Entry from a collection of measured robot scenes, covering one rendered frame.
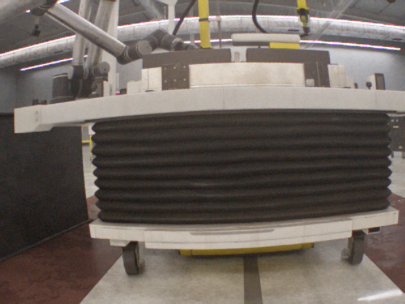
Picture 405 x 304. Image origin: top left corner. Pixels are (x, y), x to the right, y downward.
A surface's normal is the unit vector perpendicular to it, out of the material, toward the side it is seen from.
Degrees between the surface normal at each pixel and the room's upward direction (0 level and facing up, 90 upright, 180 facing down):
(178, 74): 90
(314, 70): 90
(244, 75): 90
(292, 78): 90
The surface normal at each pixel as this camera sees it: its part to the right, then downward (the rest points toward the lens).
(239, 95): -0.09, 0.07
